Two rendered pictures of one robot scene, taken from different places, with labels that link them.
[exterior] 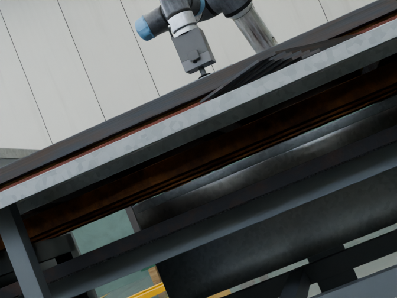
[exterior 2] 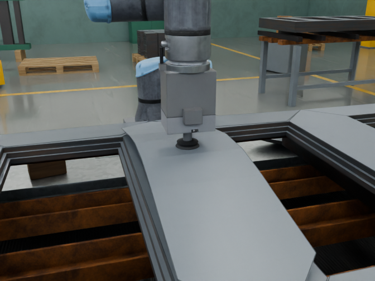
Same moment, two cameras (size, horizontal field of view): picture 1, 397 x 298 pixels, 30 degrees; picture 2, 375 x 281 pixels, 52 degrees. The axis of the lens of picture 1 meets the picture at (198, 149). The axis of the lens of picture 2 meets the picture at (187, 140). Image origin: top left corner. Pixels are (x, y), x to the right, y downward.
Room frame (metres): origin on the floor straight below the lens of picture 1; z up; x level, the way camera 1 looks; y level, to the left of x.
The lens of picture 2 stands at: (1.50, 0.18, 1.17)
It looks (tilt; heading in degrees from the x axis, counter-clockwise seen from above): 21 degrees down; 335
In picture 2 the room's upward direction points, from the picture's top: straight up
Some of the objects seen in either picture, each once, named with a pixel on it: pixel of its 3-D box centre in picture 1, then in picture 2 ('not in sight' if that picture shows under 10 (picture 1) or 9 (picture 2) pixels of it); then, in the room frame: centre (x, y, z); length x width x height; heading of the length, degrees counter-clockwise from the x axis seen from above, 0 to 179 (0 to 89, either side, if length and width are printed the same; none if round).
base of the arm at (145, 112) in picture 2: not in sight; (154, 108); (2.79, -0.29, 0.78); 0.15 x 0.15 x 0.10
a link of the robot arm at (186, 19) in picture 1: (182, 24); (186, 48); (2.09, -0.09, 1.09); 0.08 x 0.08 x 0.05
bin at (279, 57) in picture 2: not in sight; (283, 53); (6.54, -3.85, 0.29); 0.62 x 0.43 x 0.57; 10
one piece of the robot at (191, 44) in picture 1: (191, 48); (187, 96); (2.08, -0.09, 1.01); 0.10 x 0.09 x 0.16; 168
